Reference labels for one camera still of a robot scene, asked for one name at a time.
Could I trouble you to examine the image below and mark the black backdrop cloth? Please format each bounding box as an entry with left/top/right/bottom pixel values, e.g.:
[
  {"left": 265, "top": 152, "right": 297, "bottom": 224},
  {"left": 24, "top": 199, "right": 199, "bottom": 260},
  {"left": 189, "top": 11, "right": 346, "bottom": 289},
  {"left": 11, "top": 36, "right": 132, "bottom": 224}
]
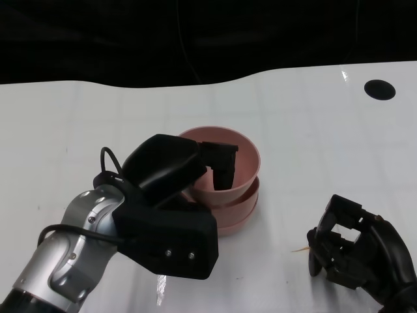
[{"left": 0, "top": 0, "right": 417, "bottom": 89}]

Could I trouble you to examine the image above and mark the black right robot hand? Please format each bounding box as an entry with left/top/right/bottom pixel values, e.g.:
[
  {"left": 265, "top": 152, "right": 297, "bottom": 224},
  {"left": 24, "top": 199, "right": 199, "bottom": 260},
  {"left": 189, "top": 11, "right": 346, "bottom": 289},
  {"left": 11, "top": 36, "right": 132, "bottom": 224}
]
[{"left": 306, "top": 194, "right": 417, "bottom": 313}]

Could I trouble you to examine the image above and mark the thin hanging cable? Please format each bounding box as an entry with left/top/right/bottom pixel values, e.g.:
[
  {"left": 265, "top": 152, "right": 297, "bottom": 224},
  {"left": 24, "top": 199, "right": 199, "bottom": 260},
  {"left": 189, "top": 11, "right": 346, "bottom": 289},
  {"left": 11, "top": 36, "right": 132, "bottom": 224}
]
[{"left": 177, "top": 0, "right": 199, "bottom": 86}]

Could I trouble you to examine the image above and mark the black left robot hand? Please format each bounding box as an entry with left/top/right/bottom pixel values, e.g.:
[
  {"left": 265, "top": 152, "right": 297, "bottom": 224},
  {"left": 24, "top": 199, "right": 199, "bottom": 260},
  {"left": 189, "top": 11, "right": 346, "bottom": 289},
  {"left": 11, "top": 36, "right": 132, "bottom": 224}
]
[{"left": 120, "top": 133, "right": 240, "bottom": 211}]

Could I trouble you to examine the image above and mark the pink plastic bowl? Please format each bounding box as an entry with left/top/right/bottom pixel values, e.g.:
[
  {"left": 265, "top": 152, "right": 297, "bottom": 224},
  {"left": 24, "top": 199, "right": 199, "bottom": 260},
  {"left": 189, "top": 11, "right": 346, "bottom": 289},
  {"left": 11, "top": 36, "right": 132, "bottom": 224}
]
[
  {"left": 177, "top": 126, "right": 261, "bottom": 207},
  {"left": 187, "top": 175, "right": 261, "bottom": 218},
  {"left": 213, "top": 194, "right": 260, "bottom": 238}
]

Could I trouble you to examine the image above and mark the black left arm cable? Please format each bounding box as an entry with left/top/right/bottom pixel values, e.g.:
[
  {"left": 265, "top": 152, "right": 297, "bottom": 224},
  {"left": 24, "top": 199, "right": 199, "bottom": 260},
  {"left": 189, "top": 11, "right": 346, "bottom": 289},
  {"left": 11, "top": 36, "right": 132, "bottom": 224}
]
[{"left": 37, "top": 147, "right": 131, "bottom": 248}]

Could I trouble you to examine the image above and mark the black round table grommet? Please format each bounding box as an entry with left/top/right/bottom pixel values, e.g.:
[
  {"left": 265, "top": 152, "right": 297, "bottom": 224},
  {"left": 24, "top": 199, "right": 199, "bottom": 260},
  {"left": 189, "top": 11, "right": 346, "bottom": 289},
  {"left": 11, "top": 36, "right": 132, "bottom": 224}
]
[{"left": 364, "top": 79, "right": 396, "bottom": 101}]

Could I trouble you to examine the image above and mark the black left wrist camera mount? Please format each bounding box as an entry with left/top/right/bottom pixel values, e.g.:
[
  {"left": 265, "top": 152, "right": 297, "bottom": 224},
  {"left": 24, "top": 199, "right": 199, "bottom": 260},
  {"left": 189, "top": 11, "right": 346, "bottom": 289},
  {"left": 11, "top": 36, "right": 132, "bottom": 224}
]
[{"left": 112, "top": 192, "right": 219, "bottom": 280}]

